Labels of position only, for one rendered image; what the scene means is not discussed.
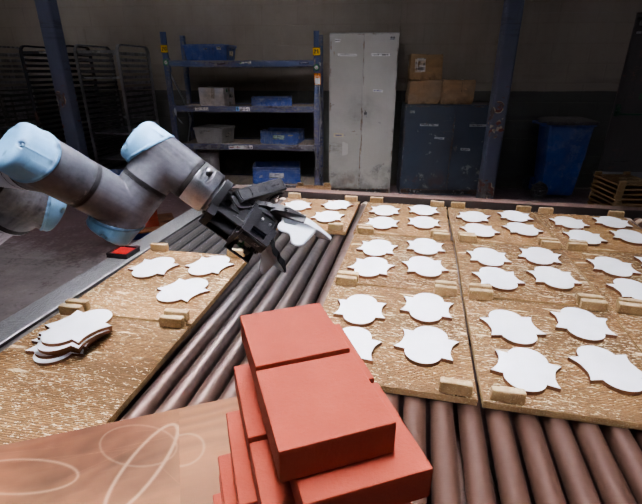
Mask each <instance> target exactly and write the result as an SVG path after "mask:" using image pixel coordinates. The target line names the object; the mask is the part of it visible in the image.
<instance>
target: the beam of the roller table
mask: <svg viewBox="0 0 642 504"><path fill-rule="evenodd" d="M202 211H203V210H200V211H197V210H195V209H194V208H192V209H190V210H188V211H186V212H185V213H183V214H181V215H180V216H178V217H176V218H175V219H173V220H171V221H170V222H168V223H166V224H165V225H163V226H161V227H160V228H158V229H156V230H154V231H153V232H151V233H149V234H148V235H146V236H144V237H143V238H141V239H139V240H138V241H136V242H134V243H133V244H131V245H129V246H136V245H138V246H140V251H139V252H138V253H136V254H135V255H133V256H132V257H130V258H128V259H117V258H107V259H106V260H104V261H102V262H101V263H99V264H97V265H96V266H94V267H92V268H91V269H89V270H87V271H85V272H84V273H82V274H80V275H79V276H77V277H75V278H74V279H72V280H70V281H69V282H67V283H65V284H64V285H62V286H60V287H59V288H57V289H55V290H54V291H52V292H50V293H48V294H47V295H45V296H43V297H42V298H40V299H38V300H37V301H35V302H33V303H32V304H30V305H28V306H27V307H25V308H23V309H22V310H20V311H18V312H16V313H15V314H13V315H11V316H10V317H8V318H6V319H5V320H3V321H1V322H0V348H1V347H3V346H4V345H6V344H8V343H9V342H11V341H12V340H14V339H15V338H17V337H18V336H20V335H21V334H23V333H24V332H26V331H27V330H29V329H30V328H32V327H33V326H35V325H36V324H38V323H40V322H41V321H43V320H44V319H46V318H47V317H49V316H50V315H52V314H53V313H55V312H56V311H58V310H59V308H58V306H59V305H60V304H61V303H65V300H67V299H69V298H73V299H76V298H78V297H79V296H81V295H82V294H84V293H85V292H87V291H88V290H90V289H91V288H93V287H94V286H96V285H97V284H99V283H101V282H102V281H104V280H105V279H107V278H108V277H110V276H111V275H113V274H114V273H116V272H117V271H119V270H120V269H122V268H123V267H125V266H126V265H128V264H129V263H131V262H132V261H134V260H135V259H137V258H138V257H140V256H141V255H143V254H144V253H146V252H147V251H148V250H150V249H151V247H150V244H151V243H161V242H163V241H165V240H166V239H168V238H169V237H171V236H172V235H174V234H175V233H177V232H178V231H180V230H181V229H183V228H184V227H186V226H187V225H189V224H190V223H192V222H193V221H195V220H197V219H198V218H200V217H201V216H202V215H203V213H202Z"/></svg>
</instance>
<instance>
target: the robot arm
mask: <svg viewBox="0 0 642 504"><path fill-rule="evenodd" d="M121 156H122V157H123V158H124V159H125V160H126V162H128V164H127V166H126V167H125V169H124V170H123V171H122V172H121V174H120V175H119V176H118V175H117V174H115V173H113V172H112V171H110V170H108V169H107V168H105V167H103V166H102V165H100V164H98V163H97V162H95V161H93V160H92V159H90V158H88V157H87V156H85V155H83V154H82V153H80V152H78V151H77V150H75V149H73V148H72V147H70V146H68V145H67V144H65V143H63V142H62V141H60V140H58V139H57V138H56V137H55V136H54V135H53V134H51V133H49V132H47V131H44V130H41V129H39V128H38V127H36V126H34V125H32V124H30V123H26V122H22V123H18V124H16V125H15V126H14V127H12V128H10V129H9V130H8V131H7V132H6V133H5V134H4V136H3V137H2V138H1V140H0V245H1V244H3V243H4V242H5V241H7V240H8V239H9V238H10V237H12V236H20V235H25V234H27V233H29V232H30V231H32V230H33V229H34V228H38V229H39V230H40V231H46V232H47V231H51V230H52V229H53V228H55V226H56V225H57V224H58V223H59V221H60V220H61V218H62V216H63V214H64V212H65V210H66V207H67V205H69V206H71V207H73V208H75V209H77V210H79V211H81V212H83V213H85V214H87V215H88V218H87V219H86V224H87V226H88V227H89V229H90V230H91V231H93V232H94V233H95V234H96V235H98V236H99V237H102V238H104V239H105V240H106V241H108V242H110V243H113V244H115V245H119V246H125V245H128V244H129V243H130V242H131V241H132V240H133V239H134V238H135V236H136V235H137V234H138V233H139V232H140V230H142V229H144V227H145V224H146V223H147V221H148V220H149V219H150V217H151V216H152V215H153V213H154V212H155V211H156V209H157V208H158V207H159V206H160V204H161V203H162V202H163V200H164V199H165V197H166V196H167V195H168V194H169V192H172V193H173V194H174V195H176V196H177V197H179V196H180V197H179V198H180V199H181V200H183V201H184V202H185V203H187V204H188V205H190V206H191V207H192V208H194V209H195V210H197V211H200V210H203V211H202V213H203V215H202V216H201V218H200V219H199V221H198V222H200V223H201V224H202V225H204V226H205V227H207V228H208V229H210V230H211V231H212V232H214V233H215V234H217V235H218V236H219V237H221V238H222V239H224V240H225V241H226V243H225V244H224V246H223V247H225V248H226V249H228V250H229V251H231V252H232V253H233V254H235V255H236V256H238V257H239V258H241V259H242V260H243V261H245V262H246V263H249V261H250V259H251V257H252V255H253V254H254V255H256V254H258V253H259V255H260V263H259V271H260V273H261V274H266V272H267V271H268V270H269V269H270V268H271V267H272V266H273V265H274V266H275V267H276V268H277V269H279V270H280V271H282V272H283V273H286V264H285V260H284V259H283V258H282V257H281V256H280V252H279V251H278V250H277V249H276V247H275V242H274V240H273V239H274V237H275V235H276V234H277V232H276V229H277V228H278V230H279V231H280V232H283V233H286V234H288V235H289V236H290V240H291V244H293V245H295V246H303V245H304V244H305V243H306V242H307V241H308V240H309V239H310V238H311V237H312V236H313V235H314V236H317V237H318V238H321V239H325V240H328V241H331V239H332V237H331V236H330V235H329V234H328V233H327V232H325V231H324V230H323V229H322V228H321V227H319V226H318V225H317V224H316V223H314V222H313V221H311V220H310V219H308V218H306V216H305V215H303V214H301V213H299V212H298V211H296V210H294V209H292V208H290V207H288V206H285V205H281V204H272V203H269V202H268V201H274V200H277V199H278V198H280V197H281V196H282V195H283V194H282V193H283V192H284V191H285V190H287V188H286V186H285V184H284V182H283V180H282V179H281V178H277V179H271V180H269V181H266V182H262V183H258V184H255V185H251V186H247V187H243V188H239V189H236V190H235V191H234V192H233V193H232V194H230V193H229V192H228V191H229V190H230V188H231V187H232V185H233V183H232V182H231V181H229V180H228V179H226V180H224V179H225V176H224V175H223V174H222V173H221V172H219V171H218V170H217V169H215V168H214V167H213V166H211V165H210V164H209V163H207V162H206V161H205V160H203V159H202V158H201V157H199V156H198V155H197V154H196V153H194V152H193V151H192V150H190V149H189V148H188V147H186V146H185V145H184V144H183V143H181V142H180V141H179V140H177V139H176V138H175V136H174V135H171V134H170V133H168V132H167V131H165V130H164V129H162V128H161V127H159V126H158V125H157V124H155V123H154V122H149V121H146V122H143V123H141V124H140V125H139V126H138V127H137V128H136V129H135V130H134V131H133V132H132V133H131V134H130V136H129V137H128V138H127V140H126V142H125V143H124V145H123V146H122V148H121ZM234 244H236V245H238V246H239V247H240V248H242V249H244V251H243V253H244V254H245V256H244V257H242V256H241V255H240V254H238V253H237V252H235V251H234V250H232V248H233V246H234Z"/></svg>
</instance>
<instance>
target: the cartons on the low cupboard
mask: <svg viewBox="0 0 642 504"><path fill-rule="evenodd" d="M442 66H443V54H432V55H429V54H411V55H409V62H408V79H409V80H408V83H407V89H406V93H405V102H406V103H407V104H438V103H439V104H472V102H473V99H474V93H475V85H476V80H445V79H442ZM438 79H439V80H438Z"/></svg>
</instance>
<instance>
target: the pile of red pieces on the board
mask: <svg viewBox="0 0 642 504"><path fill-rule="evenodd" d="M240 326H241V338H242V342H243V345H244V349H245V352H246V356H247V359H248V363H249V364H244V365H239V366H234V368H233V369H234V380H235V389H236V394H237V399H238V404H239V409H240V410H237V411H232V412H227V413H226V419H227V429H228V437H229V444H230V451H231V453H228V454H224V455H220V456H218V465H219V473H220V474H219V484H220V491H221V493H217V494H214V495H213V504H412V503H411V502H412V501H416V500H419V499H422V498H426V497H428V496H429V495H430V489H431V481H432V474H433V467H432V466H431V464H430V462H429V461H428V459H427V458H426V456H425V455H424V453H423V452H422V450H421V448H420V447H419V445H418V444H417V442H416V441H415V439H414V438H413V436H412V435H411V433H410V431H409V430H408V428H407V427H406V425H405V424H404V422H403V421H402V419H401V418H400V416H399V414H398V413H397V411H396V410H395V408H394V407H393V405H392V404H391V402H390V400H389V399H388V397H387V396H386V394H385V393H384V391H383V390H382V388H381V387H380V385H379V383H377V382H376V383H374V377H373V375H372V374H371V372H370V371H369V369H368V368H367V366H366V364H365V363H364V361H363V360H362V358H361V357H360V355H359V354H358V352H357V350H356V349H355V347H354V346H353V344H352V343H351V341H350V340H349V338H348V336H347V335H346V333H345V332H344V330H343V329H342V327H341V326H340V324H335V325H334V324H333V322H332V321H331V319H330V318H329V316H328V315H327V313H326V312H325V310H324V309H323V307H322V306H321V304H320V303H314V304H308V305H302V306H296V307H290V308H284V309H277V310H271V311H265V312H259V313H253V314H247V315H241V316H240Z"/></svg>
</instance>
